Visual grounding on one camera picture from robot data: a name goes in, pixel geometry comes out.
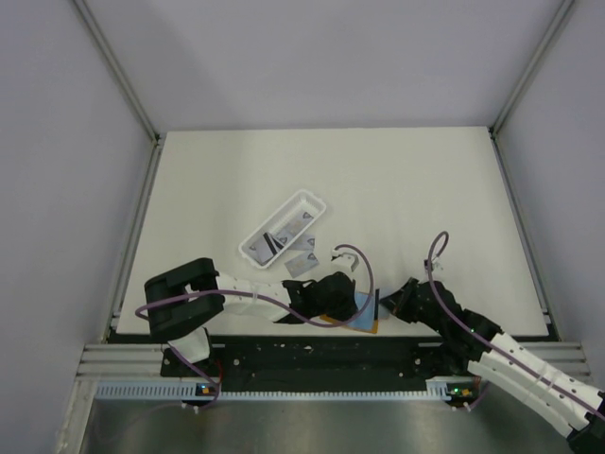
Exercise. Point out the left aluminium frame post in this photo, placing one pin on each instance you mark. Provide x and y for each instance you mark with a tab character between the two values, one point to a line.
144	183

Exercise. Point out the silver VIP card on table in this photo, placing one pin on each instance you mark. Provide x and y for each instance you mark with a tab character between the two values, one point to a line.
301	264

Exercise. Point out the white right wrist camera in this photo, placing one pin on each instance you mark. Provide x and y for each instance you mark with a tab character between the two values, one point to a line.
433	265

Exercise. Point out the yellow leather card holder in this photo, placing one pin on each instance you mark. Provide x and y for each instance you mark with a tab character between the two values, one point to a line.
364	322

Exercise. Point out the silver stripe card in basket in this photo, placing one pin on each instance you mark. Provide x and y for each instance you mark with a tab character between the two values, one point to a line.
264	248

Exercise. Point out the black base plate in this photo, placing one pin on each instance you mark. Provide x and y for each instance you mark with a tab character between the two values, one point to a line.
335	364

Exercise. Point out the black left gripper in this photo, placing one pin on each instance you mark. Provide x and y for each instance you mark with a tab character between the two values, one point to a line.
347	310

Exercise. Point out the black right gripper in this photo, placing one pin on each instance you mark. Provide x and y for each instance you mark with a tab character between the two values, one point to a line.
397	302

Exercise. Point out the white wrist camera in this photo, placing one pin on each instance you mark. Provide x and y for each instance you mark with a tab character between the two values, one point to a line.
433	265
345	258

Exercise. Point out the white slotted cable duct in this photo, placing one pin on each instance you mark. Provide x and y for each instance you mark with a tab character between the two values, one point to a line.
439	389

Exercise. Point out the silver VIP card in basket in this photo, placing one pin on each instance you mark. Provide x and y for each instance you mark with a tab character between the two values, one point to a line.
298	222

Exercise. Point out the silver diamond card by basket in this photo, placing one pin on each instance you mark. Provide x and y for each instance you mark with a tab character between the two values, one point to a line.
305	242

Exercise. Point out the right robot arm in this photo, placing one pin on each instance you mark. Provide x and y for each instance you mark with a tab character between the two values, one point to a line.
573	408

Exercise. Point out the silver card black stripe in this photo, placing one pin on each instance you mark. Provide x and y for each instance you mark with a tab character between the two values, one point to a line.
376	305

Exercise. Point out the white plastic basket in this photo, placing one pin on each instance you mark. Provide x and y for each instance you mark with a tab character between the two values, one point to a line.
302	200

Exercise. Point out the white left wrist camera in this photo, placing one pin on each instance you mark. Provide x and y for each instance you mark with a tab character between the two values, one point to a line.
345	258

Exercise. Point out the silver diamond card in basket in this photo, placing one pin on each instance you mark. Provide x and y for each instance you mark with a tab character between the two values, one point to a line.
284	236

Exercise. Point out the aluminium frame post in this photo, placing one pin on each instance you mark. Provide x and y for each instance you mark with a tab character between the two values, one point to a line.
556	25
144	183

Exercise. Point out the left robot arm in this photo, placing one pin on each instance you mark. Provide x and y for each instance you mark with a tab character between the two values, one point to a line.
181	301

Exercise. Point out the right aluminium frame post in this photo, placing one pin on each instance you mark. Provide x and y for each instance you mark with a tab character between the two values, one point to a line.
556	25

